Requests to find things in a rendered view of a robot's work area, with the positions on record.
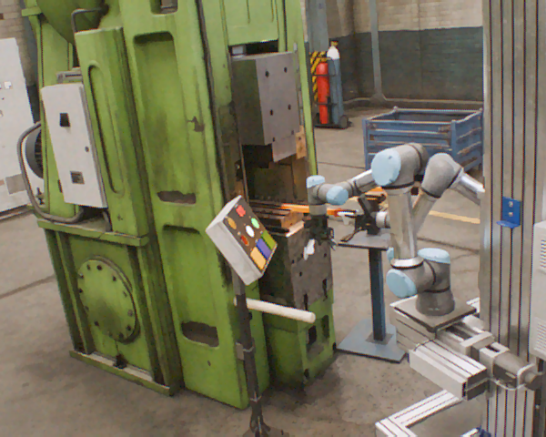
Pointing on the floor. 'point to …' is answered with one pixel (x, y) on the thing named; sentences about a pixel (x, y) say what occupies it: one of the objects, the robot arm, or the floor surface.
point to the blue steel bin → (428, 134)
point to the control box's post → (247, 348)
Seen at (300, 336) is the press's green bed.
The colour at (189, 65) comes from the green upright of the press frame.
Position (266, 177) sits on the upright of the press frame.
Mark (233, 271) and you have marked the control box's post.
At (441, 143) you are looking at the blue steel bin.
